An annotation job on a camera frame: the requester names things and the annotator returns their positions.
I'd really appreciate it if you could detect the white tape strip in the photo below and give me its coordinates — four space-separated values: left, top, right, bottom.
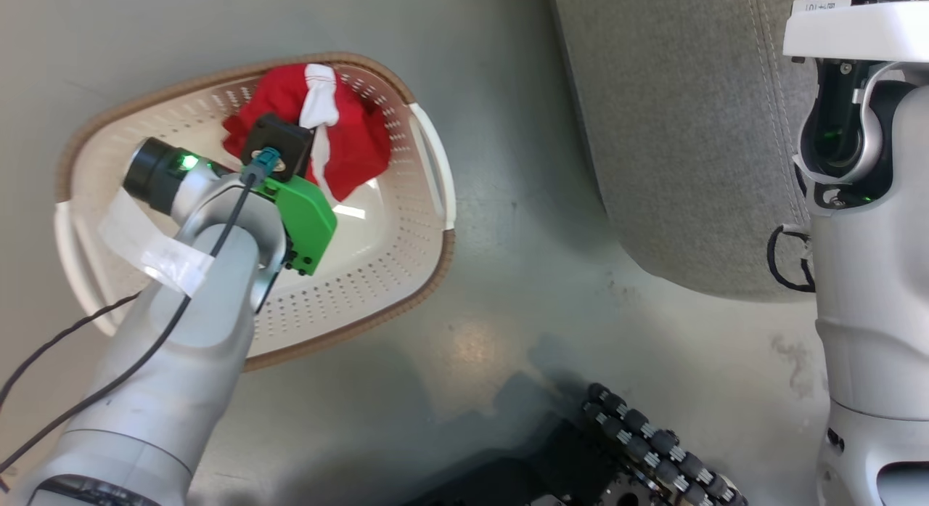
97 186 216 298

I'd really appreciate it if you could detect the teal left camera connector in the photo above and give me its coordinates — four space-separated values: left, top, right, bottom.
242 147 283 181

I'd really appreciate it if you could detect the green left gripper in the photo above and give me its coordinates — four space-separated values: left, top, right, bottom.
253 176 338 277

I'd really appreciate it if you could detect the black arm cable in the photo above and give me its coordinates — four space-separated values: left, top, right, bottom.
0 169 259 479
0 291 144 414
766 224 818 295

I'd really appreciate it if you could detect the red basketball jersey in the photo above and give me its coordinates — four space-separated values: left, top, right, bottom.
221 62 393 205

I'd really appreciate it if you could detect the black mecanum wheel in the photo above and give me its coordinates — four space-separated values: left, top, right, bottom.
580 382 750 506

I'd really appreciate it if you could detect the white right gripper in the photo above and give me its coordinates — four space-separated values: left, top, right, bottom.
782 0 929 64

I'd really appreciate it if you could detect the cream plastic laundry basket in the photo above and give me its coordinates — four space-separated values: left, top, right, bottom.
54 52 457 372

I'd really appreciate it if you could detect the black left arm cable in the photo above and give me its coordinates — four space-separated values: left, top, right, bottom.
0 169 259 479
0 291 144 414

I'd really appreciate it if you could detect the grey fabric sofa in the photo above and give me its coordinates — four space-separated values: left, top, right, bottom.
547 0 822 304

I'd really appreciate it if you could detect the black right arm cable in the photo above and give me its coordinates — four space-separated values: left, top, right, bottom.
766 224 818 295

